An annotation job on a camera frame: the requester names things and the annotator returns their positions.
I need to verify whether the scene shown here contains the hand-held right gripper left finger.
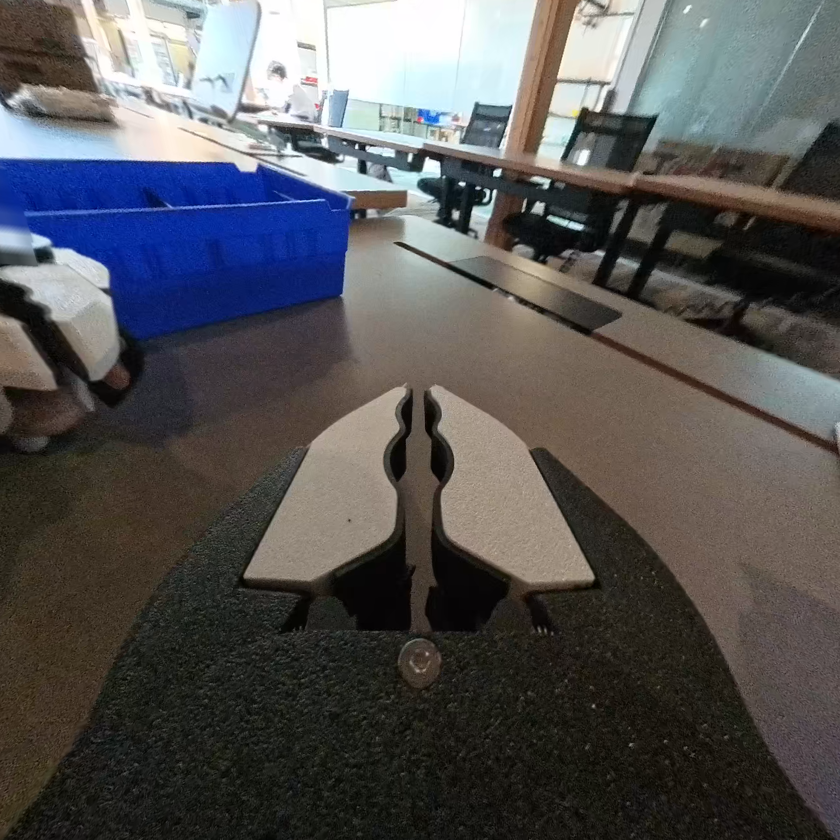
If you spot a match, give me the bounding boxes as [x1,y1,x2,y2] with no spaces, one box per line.
[241,385,414,598]

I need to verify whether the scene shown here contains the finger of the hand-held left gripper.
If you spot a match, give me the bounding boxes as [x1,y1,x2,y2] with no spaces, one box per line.
[0,320,60,395]
[0,248,127,383]

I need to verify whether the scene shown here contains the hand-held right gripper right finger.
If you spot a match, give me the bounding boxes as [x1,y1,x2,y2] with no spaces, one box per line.
[424,385,598,598]

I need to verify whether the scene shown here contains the blue plastic bin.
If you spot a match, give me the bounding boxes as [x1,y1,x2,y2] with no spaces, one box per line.
[0,157,353,342]

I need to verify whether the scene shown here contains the person's left hand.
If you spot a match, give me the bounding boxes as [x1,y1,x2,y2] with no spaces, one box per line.
[0,364,132,455]

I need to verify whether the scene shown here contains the brown cardboard boxes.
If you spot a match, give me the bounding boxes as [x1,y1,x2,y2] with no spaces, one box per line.
[0,0,99,93]

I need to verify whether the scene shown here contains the tilted grey board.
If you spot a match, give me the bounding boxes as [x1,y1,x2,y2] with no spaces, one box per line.
[189,0,263,124]

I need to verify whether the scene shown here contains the long wooden desk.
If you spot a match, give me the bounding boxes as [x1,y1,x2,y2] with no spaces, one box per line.
[249,112,840,296]

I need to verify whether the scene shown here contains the black office chair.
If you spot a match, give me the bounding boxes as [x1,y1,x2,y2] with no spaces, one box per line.
[502,108,659,263]
[420,101,514,237]
[709,121,840,329]

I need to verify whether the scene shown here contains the black desk cable flap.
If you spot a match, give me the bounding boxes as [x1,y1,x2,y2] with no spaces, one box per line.
[394,241,623,334]

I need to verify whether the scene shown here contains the wooden post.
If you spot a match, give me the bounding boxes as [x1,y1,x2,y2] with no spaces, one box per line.
[484,0,580,252]

